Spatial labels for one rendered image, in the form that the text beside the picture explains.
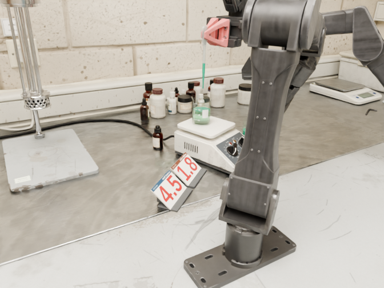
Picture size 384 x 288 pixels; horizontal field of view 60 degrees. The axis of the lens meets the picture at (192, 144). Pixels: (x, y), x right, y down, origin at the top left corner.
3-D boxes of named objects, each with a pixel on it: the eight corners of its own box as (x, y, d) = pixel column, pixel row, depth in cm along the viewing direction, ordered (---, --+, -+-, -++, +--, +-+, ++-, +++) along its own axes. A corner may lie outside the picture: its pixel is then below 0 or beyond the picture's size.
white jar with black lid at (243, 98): (256, 103, 136) (259, 86, 133) (243, 106, 133) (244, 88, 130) (247, 99, 141) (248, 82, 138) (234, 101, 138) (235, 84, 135)
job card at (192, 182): (206, 170, 85) (207, 156, 83) (194, 188, 78) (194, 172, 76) (184, 166, 87) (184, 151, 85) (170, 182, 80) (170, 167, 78)
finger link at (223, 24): (212, 20, 78) (234, 19, 84) (188, 18, 81) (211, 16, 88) (211, 51, 80) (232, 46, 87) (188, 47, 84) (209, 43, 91)
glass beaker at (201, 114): (214, 124, 92) (216, 95, 88) (203, 130, 88) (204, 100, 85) (197, 119, 95) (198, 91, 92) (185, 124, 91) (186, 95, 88)
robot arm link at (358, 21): (251, 22, 88) (384, 3, 73) (260, 19, 95) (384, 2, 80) (254, 68, 92) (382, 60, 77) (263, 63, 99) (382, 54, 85)
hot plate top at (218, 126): (236, 126, 92) (237, 123, 92) (211, 139, 84) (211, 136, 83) (202, 116, 99) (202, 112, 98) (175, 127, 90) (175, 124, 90)
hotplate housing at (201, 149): (259, 159, 92) (263, 132, 88) (234, 178, 82) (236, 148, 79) (195, 137, 104) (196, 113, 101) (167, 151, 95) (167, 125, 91)
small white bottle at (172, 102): (175, 111, 125) (175, 90, 122) (177, 114, 123) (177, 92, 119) (167, 112, 124) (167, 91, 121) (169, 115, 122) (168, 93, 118)
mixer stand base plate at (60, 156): (100, 172, 83) (99, 168, 83) (10, 194, 74) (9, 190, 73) (72, 130, 106) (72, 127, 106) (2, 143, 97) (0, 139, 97)
